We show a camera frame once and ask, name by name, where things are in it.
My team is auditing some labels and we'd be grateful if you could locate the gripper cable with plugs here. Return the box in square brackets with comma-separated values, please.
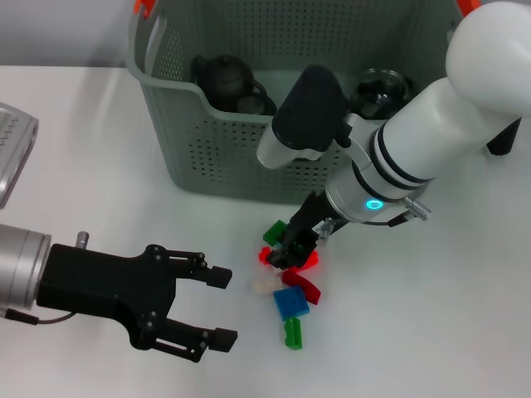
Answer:
[317, 197, 432, 240]
[3, 231, 91, 325]

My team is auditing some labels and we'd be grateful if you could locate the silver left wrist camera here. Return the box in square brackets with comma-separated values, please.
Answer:
[0, 101, 41, 208]

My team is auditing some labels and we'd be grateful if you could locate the right gripper cable with plugs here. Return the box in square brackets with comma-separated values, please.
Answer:
[317, 197, 432, 240]

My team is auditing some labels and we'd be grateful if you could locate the left gripper cable with plugs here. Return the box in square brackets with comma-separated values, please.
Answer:
[3, 231, 91, 325]

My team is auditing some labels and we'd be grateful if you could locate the glass teacup with black handle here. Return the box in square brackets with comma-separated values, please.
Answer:
[236, 91, 280, 117]
[352, 69, 415, 119]

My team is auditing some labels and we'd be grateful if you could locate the long green toy brick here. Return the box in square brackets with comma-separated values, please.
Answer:
[283, 317, 304, 352]

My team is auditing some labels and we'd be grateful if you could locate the blue toy brick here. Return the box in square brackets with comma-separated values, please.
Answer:
[272, 286, 311, 323]

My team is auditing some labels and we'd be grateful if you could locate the black curved stand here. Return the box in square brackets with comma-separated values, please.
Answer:
[485, 118, 523, 157]

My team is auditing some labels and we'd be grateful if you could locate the orange bin handle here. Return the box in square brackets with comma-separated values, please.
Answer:
[133, 0, 482, 20]

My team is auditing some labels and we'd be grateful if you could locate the black clay teapot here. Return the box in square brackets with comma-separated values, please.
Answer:
[191, 54, 256, 112]

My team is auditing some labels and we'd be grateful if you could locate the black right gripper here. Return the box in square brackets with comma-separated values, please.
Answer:
[268, 192, 346, 269]

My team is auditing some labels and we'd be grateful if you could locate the grey-green perforated storage bin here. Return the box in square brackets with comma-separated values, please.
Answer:
[124, 0, 497, 206]

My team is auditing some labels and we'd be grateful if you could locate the large red toy brick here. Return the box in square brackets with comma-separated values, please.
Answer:
[298, 250, 320, 273]

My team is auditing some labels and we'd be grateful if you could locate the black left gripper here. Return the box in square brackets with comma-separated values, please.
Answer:
[36, 243, 239, 364]

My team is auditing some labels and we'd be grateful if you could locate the white toy brick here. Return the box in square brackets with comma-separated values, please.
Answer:
[251, 277, 283, 296]

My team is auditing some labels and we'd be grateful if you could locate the small green toy brick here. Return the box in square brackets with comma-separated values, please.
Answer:
[262, 219, 288, 245]

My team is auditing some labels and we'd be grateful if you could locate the dark red curved brick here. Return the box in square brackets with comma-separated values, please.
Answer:
[281, 269, 322, 306]

